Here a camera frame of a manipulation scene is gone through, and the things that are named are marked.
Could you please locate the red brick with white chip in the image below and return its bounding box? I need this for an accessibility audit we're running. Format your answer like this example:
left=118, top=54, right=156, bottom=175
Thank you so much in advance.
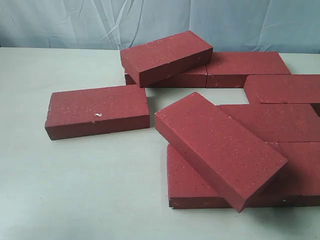
left=44, top=85, right=150, bottom=140

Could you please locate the back left base brick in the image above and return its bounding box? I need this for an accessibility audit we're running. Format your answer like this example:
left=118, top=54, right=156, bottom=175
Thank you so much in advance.
left=124, top=64, right=208, bottom=89

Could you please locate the base brick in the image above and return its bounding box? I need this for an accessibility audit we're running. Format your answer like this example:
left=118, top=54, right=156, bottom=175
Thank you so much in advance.
left=124, top=64, right=208, bottom=89
left=167, top=143, right=303, bottom=209
left=278, top=142, right=320, bottom=207
left=206, top=51, right=291, bottom=89

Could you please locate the front left base brick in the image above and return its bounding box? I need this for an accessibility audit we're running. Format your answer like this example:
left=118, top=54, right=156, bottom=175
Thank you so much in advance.
left=167, top=143, right=303, bottom=209

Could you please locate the back right base brick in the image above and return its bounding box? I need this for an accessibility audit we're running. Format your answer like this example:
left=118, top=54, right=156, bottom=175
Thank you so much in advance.
left=206, top=51, right=291, bottom=89

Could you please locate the front right base brick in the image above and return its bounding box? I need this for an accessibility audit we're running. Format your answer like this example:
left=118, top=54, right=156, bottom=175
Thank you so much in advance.
left=278, top=142, right=320, bottom=207

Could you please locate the wrinkled blue backdrop cloth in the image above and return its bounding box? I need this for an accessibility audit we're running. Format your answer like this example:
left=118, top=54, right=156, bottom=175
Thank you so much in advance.
left=0, top=0, right=320, bottom=53

